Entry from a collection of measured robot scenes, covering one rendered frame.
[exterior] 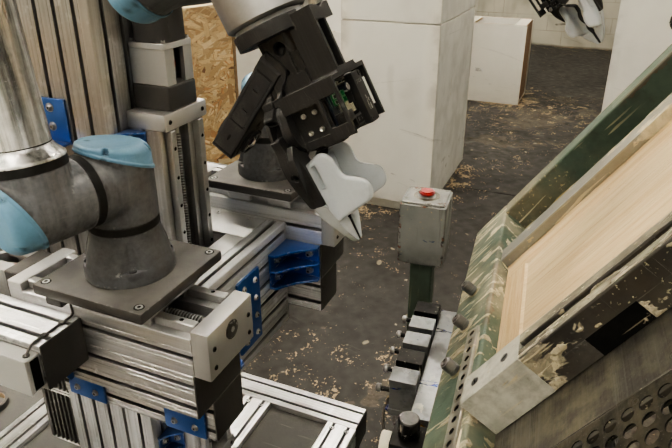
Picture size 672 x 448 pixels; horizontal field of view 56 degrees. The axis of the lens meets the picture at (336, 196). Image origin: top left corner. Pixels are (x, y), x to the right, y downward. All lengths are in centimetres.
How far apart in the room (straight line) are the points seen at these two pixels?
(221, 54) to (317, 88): 236
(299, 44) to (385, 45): 295
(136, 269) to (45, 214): 20
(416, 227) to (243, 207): 44
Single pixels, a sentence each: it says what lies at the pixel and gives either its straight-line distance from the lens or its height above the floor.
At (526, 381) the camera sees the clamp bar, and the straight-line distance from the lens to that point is 96.
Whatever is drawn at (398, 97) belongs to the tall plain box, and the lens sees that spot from 352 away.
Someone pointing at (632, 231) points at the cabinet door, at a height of 114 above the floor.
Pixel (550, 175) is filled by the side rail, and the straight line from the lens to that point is 159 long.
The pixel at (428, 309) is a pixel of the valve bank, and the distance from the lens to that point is 148.
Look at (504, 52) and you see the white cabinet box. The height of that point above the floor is 47.
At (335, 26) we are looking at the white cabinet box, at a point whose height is 76.
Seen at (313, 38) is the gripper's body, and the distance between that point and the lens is 54.
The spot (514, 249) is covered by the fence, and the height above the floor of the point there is 94.
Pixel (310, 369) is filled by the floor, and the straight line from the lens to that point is 251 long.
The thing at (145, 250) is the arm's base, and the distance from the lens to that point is 107.
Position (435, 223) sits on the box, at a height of 88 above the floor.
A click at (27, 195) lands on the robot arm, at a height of 124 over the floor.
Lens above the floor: 159
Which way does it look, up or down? 24 degrees down
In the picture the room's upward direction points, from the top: straight up
